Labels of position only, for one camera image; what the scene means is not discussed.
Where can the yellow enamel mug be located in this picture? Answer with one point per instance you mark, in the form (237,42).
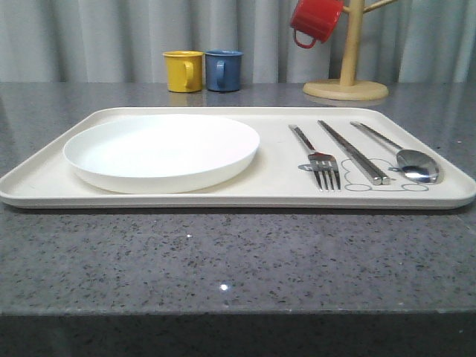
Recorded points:
(184,71)

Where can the silver metal spoon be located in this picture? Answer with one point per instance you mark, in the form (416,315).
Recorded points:
(415,165)

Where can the red enamel mug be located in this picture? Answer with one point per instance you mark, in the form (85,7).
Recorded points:
(315,18)

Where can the beige rabbit serving tray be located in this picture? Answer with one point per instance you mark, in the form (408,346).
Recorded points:
(275,178)

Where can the blue enamel mug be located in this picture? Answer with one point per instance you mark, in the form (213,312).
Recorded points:
(223,70)

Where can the wooden mug tree stand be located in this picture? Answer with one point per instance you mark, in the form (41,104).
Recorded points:
(347,87)

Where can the silver metal fork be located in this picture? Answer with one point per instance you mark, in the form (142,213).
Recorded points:
(324,166)

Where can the white round plate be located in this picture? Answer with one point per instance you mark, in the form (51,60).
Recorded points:
(162,153)

